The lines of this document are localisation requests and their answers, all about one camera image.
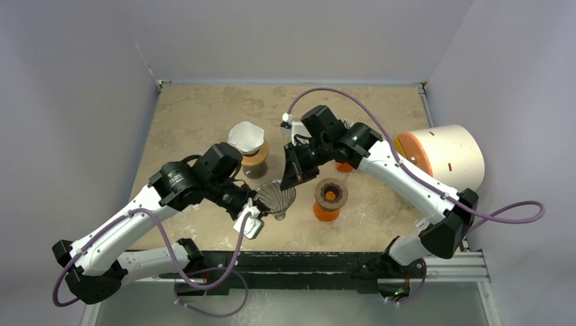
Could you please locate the white cylinder drum orange lid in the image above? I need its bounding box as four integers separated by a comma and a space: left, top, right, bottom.
393, 125, 485, 191

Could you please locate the aluminium frame rail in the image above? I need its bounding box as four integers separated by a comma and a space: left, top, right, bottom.
82, 251, 500, 325

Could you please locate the dark ribbed glass cone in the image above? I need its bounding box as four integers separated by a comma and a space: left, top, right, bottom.
256, 179, 297, 221

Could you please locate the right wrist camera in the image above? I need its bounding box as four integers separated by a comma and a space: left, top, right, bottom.
280, 113, 312, 145

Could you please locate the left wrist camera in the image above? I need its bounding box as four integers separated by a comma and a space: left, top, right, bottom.
233, 198, 264, 240

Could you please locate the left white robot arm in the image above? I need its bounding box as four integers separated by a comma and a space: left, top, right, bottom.
52, 142, 268, 307

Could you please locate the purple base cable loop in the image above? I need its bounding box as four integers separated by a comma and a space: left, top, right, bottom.
174, 268, 249, 318

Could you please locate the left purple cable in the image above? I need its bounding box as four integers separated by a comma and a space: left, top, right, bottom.
52, 207, 253, 308

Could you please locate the amber glass carafe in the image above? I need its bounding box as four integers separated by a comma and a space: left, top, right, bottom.
312, 206, 340, 222

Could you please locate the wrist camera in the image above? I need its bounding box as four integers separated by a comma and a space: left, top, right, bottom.
233, 198, 264, 240
280, 113, 312, 145

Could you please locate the brown wooden round coaster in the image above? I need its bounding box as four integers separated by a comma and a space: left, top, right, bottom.
314, 178, 349, 212

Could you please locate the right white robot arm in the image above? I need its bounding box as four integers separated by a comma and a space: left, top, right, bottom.
281, 105, 479, 276

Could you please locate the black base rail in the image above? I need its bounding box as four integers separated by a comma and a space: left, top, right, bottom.
160, 250, 426, 298

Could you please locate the orange filter paper box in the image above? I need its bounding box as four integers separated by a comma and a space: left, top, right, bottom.
336, 162, 354, 173

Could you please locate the wooden ring dripper stand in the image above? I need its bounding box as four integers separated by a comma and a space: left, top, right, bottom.
242, 141, 270, 179

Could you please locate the white paper coffee filter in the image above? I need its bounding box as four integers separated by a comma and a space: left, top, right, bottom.
228, 121, 265, 156

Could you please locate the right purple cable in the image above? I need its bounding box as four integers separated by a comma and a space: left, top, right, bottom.
287, 87, 546, 235

